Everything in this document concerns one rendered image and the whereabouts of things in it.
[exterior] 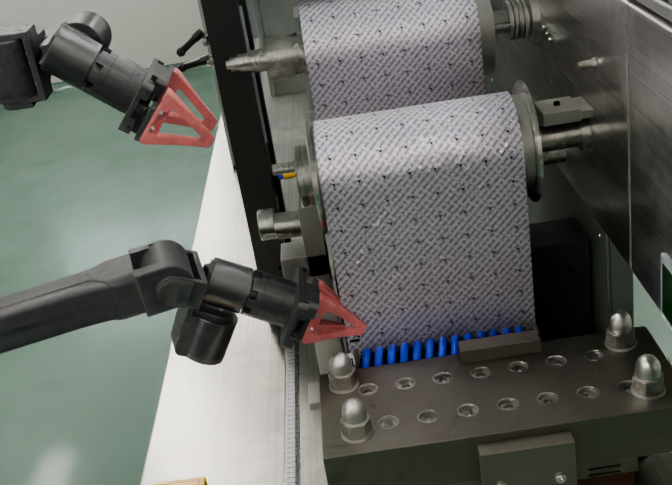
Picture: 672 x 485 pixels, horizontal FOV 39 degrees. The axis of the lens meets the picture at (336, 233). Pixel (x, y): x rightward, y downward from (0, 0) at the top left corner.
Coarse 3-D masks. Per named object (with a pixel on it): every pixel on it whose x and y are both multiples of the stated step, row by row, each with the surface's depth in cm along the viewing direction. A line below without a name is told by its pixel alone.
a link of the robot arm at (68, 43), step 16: (64, 32) 103; (80, 32) 108; (48, 48) 103; (64, 48) 103; (80, 48) 103; (96, 48) 104; (48, 64) 103; (64, 64) 103; (80, 64) 103; (64, 80) 105; (80, 80) 104
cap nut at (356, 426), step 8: (352, 400) 101; (360, 400) 102; (344, 408) 101; (352, 408) 101; (360, 408) 101; (344, 416) 101; (352, 416) 101; (360, 416) 101; (368, 416) 102; (344, 424) 102; (352, 424) 101; (360, 424) 101; (368, 424) 102; (344, 432) 102; (352, 432) 101; (360, 432) 101; (368, 432) 102; (344, 440) 102; (352, 440) 102; (360, 440) 102
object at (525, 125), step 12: (516, 96) 111; (516, 108) 109; (528, 120) 108; (312, 132) 111; (528, 132) 108; (312, 144) 109; (528, 144) 108; (528, 156) 108; (528, 168) 109; (312, 180) 109; (528, 180) 110; (324, 216) 112
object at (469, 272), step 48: (336, 240) 111; (384, 240) 111; (432, 240) 112; (480, 240) 112; (528, 240) 112; (384, 288) 114; (432, 288) 114; (480, 288) 115; (528, 288) 115; (384, 336) 117; (432, 336) 117
